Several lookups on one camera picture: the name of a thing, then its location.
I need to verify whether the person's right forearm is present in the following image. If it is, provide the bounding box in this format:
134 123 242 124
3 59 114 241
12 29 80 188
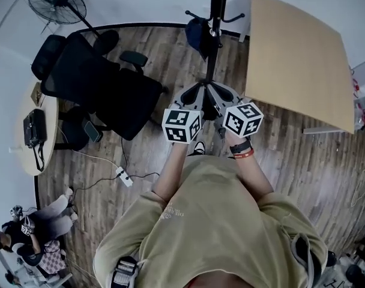
226 130 275 198

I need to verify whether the black shoulder bag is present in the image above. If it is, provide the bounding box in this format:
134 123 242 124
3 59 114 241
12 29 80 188
22 108 48 172

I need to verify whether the black floor cable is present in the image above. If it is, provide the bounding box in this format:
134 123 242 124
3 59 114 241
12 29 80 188
68 172 161 209

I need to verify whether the rectangular wooden desk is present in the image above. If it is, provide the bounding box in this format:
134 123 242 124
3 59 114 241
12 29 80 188
238 0 356 135

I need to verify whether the round wooden table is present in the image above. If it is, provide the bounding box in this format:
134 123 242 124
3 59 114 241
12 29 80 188
16 79 59 177

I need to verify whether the thin white floor wire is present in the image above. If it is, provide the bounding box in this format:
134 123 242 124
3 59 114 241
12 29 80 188
351 169 365 210

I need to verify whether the black coat rack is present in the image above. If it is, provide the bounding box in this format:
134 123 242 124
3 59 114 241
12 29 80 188
184 0 246 83

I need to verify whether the white power cable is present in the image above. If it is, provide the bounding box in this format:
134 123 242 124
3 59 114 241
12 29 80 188
76 151 121 173

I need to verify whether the dark rectangular device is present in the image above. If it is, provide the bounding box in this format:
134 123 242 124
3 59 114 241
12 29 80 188
82 119 104 142

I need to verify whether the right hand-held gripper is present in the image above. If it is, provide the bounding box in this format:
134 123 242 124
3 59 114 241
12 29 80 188
207 82 265 139

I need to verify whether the checkered stool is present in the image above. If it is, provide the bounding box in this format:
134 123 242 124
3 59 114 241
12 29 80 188
38 239 68 275

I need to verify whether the black standing fan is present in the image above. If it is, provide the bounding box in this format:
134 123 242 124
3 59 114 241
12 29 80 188
28 0 120 56

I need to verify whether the red wristband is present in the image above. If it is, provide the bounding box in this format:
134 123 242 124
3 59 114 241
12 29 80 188
232 148 255 160

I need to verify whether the black office chair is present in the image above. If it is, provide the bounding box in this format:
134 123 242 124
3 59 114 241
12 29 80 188
31 31 169 150

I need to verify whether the white shelf with red cables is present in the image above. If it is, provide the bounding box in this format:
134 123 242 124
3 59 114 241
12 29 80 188
349 58 365 141

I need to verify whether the small brown box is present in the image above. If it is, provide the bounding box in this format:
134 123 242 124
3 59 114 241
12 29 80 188
30 82 47 106

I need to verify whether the white power strip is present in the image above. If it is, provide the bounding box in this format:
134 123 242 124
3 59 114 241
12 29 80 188
115 166 133 188

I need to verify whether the olive shirt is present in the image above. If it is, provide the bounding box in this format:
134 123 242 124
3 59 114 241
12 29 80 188
93 154 329 288

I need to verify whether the black wristwatch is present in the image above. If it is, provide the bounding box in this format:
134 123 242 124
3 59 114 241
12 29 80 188
229 139 252 155

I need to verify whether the black and white shoe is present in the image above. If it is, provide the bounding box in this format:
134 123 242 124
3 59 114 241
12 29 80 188
187 140 207 157

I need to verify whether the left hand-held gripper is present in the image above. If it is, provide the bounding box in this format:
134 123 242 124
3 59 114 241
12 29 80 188
161 82 207 145

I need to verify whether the person's left forearm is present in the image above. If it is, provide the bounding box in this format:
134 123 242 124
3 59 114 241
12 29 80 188
152 142 190 204

